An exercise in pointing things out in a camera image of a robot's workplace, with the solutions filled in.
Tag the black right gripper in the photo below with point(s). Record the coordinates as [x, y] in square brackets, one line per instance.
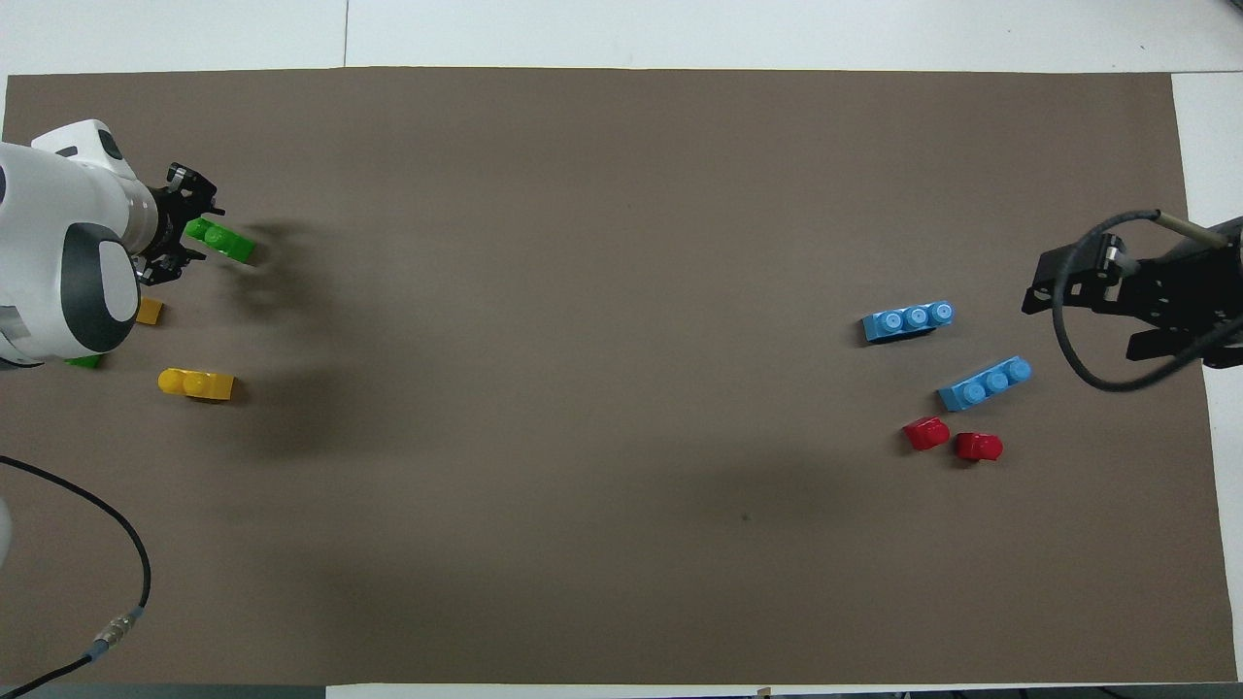
[1190, 286]

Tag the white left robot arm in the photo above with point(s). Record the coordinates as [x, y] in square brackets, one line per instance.
[58, 243]

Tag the brown paper table mat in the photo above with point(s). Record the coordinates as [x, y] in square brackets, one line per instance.
[583, 388]

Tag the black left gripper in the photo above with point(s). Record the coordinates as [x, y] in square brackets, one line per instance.
[167, 233]

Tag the small red toy block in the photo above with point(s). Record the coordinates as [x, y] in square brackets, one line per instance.
[927, 433]
[979, 447]

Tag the green two-stud toy block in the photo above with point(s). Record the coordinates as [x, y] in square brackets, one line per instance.
[223, 241]
[85, 361]

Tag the blue three-stud toy block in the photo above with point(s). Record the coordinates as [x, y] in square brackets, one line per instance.
[908, 321]
[986, 384]

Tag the yellow two-stud toy block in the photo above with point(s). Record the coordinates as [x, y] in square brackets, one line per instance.
[196, 383]
[151, 312]

